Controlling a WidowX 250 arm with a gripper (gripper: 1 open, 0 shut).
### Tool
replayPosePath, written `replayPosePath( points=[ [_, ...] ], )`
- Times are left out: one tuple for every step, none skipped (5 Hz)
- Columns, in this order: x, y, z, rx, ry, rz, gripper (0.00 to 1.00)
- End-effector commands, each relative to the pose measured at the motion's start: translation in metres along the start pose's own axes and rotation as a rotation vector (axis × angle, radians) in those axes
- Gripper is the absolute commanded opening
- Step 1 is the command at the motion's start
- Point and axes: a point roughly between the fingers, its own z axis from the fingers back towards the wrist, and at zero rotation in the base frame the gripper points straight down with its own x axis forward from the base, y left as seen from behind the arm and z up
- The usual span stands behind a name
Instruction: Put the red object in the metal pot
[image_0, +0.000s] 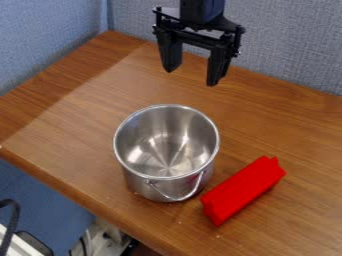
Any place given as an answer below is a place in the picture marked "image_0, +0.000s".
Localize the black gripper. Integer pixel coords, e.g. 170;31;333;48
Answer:
153;0;246;86

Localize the shiny metal pot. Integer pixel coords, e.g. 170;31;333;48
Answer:
114;104;221;202

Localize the red rectangular block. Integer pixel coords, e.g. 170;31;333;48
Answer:
201;156;286;226

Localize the white clutter under table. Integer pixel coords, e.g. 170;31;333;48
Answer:
67;218;133;256

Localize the white box under table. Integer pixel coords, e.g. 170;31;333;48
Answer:
0;224;55;256

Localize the black strap handle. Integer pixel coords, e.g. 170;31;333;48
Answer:
0;199;20;256

